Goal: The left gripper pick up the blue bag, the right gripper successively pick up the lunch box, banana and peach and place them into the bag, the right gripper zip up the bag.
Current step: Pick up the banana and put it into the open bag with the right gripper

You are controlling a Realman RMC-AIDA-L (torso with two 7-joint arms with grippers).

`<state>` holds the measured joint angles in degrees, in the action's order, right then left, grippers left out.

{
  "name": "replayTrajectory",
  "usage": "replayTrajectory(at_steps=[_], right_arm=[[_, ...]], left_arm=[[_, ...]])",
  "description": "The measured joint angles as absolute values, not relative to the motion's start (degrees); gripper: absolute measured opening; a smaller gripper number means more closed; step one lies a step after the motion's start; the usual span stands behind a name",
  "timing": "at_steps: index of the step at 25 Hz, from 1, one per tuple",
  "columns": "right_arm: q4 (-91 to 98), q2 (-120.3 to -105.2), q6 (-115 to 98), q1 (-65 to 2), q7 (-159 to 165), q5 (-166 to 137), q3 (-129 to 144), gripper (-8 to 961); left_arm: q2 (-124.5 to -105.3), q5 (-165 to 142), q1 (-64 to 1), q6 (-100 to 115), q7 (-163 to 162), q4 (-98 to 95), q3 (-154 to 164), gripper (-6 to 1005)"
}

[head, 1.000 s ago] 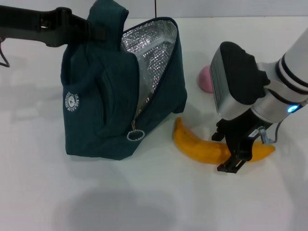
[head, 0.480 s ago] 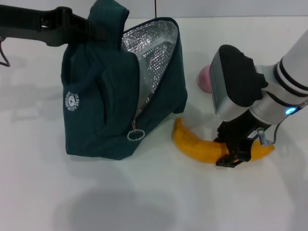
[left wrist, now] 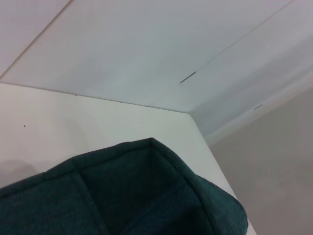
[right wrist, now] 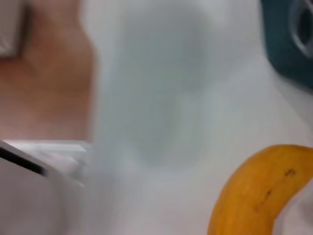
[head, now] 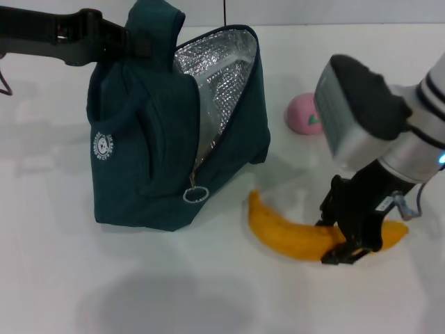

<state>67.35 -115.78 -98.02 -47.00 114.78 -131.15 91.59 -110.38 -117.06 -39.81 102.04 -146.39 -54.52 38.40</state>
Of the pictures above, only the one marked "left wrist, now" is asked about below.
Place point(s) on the dark teal insulated lunch bag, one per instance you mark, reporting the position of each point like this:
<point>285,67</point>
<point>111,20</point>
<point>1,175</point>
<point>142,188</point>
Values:
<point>122,195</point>

